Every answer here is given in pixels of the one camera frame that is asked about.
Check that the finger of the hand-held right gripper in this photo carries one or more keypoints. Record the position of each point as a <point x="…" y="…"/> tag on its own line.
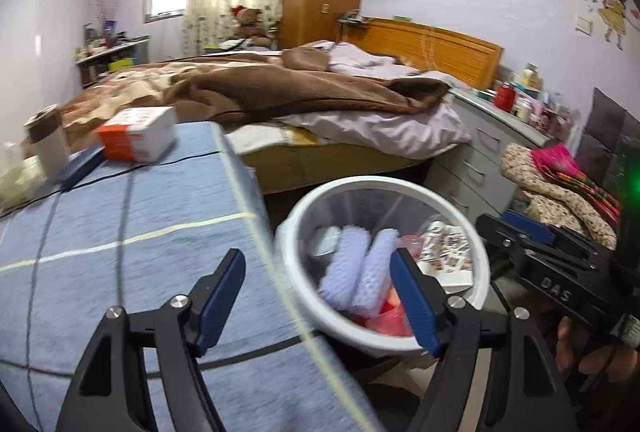
<point x="530" y="227"/>
<point x="500" y="237"/>

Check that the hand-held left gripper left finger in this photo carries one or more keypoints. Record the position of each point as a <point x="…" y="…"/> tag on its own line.
<point x="222" y="297"/>

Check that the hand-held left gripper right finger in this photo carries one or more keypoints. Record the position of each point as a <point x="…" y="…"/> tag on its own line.
<point x="415" y="302"/>

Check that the red white drink carton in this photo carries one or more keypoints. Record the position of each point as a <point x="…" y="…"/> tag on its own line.
<point x="387" y="314"/>

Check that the purple knitted roll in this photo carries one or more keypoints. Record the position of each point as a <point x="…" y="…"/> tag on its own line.
<point x="375" y="272"/>
<point x="345" y="262"/>

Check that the patterned snack wrapper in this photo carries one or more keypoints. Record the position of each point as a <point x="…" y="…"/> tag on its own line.
<point x="447" y="247"/>

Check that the white yogurt cup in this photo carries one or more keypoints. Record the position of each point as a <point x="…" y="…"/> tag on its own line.
<point x="327" y="239"/>

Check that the white waste bin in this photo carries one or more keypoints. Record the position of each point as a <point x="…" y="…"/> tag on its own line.
<point x="372" y="184"/>

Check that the person's right hand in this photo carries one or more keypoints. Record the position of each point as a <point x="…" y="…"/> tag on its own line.
<point x="567" y="342"/>

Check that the pink plaid cloth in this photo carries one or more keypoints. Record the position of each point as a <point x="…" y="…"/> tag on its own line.
<point x="560" y="159"/>

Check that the grey drawer nightstand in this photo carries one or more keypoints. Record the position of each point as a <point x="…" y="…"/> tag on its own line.
<point x="480" y="147"/>

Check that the red patterned mug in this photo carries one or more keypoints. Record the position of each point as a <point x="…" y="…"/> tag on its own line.
<point x="547" y="118"/>

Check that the white cream jar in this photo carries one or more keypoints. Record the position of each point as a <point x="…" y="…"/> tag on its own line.
<point x="522" y="108"/>

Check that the dark quilted chair back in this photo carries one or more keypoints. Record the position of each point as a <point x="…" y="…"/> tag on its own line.
<point x="602" y="122"/>

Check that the red jar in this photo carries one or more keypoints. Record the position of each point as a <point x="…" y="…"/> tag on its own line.
<point x="505" y="97"/>

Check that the stack of small boxes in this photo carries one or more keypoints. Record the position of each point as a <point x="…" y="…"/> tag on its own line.
<point x="527" y="77"/>

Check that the lilac duvet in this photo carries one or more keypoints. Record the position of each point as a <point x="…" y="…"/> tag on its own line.
<point x="390" y="127"/>

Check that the bed mattress yellow sheet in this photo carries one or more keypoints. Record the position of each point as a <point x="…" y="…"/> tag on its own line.
<point x="325" y="162"/>

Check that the orange white box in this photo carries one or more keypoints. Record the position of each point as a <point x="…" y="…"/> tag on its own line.
<point x="140" y="132"/>

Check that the dark blue power bank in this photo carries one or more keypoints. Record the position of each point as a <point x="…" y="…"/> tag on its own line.
<point x="80" y="169"/>

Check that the wooden headboard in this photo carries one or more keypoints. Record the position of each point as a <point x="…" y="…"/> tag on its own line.
<point x="440" y="47"/>

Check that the brown blanket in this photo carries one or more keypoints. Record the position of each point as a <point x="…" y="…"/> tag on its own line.
<point x="275" y="87"/>

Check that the beige cup brown lid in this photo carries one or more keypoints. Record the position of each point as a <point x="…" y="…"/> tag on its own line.
<point x="50" y="147"/>

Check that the green tissue pack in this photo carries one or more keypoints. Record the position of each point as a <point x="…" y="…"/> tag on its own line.
<point x="15" y="182"/>

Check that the green box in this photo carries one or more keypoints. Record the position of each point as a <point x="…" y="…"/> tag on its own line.
<point x="121" y="64"/>

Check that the power strip with plugs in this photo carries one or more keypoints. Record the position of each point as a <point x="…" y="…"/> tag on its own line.
<point x="352" y="19"/>

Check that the cluttered desk shelf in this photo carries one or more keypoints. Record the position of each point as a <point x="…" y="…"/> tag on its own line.
<point x="110" y="57"/>

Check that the brown teddy bear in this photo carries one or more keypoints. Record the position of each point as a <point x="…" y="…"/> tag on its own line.
<point x="250" y="24"/>

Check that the vase with dry branches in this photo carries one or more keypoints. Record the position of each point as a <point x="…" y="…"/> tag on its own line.
<point x="107" y="19"/>

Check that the white wall switch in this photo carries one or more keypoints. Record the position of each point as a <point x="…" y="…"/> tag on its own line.
<point x="583" y="24"/>

